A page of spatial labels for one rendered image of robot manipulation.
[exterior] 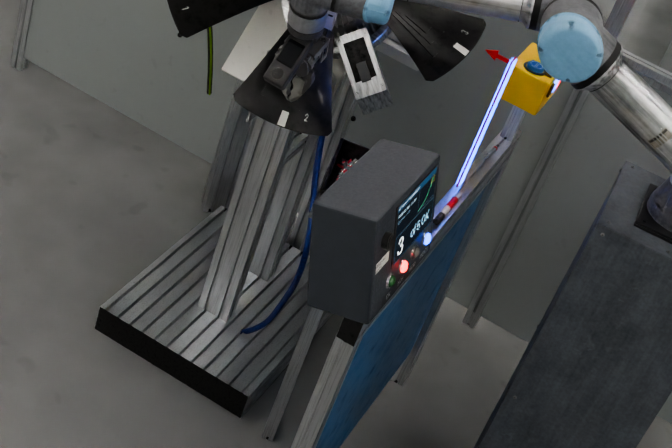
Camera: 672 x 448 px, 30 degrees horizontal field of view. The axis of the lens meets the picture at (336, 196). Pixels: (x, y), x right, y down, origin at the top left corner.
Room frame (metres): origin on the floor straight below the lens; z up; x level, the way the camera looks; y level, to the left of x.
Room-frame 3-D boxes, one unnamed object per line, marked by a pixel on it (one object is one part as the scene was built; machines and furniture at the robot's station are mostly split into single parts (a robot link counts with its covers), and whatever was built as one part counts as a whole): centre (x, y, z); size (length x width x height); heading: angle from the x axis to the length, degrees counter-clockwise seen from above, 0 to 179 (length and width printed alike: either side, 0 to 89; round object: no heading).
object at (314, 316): (2.28, -0.05, 0.40); 0.03 x 0.03 x 0.80; 0
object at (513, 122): (2.62, -0.33, 0.92); 0.03 x 0.03 x 0.12; 75
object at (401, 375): (2.65, -0.34, 0.39); 0.04 x 0.04 x 0.78; 75
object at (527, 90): (2.62, -0.33, 1.02); 0.16 x 0.10 x 0.11; 165
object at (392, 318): (2.24, -0.23, 0.45); 0.82 x 0.01 x 0.66; 165
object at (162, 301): (2.66, 0.17, 0.04); 0.62 x 0.46 x 0.08; 165
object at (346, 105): (2.99, 0.06, 0.42); 0.04 x 0.04 x 0.83; 75
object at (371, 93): (2.45, 0.04, 0.98); 0.20 x 0.16 x 0.20; 165
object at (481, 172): (2.24, -0.23, 0.82); 0.90 x 0.04 x 0.08; 165
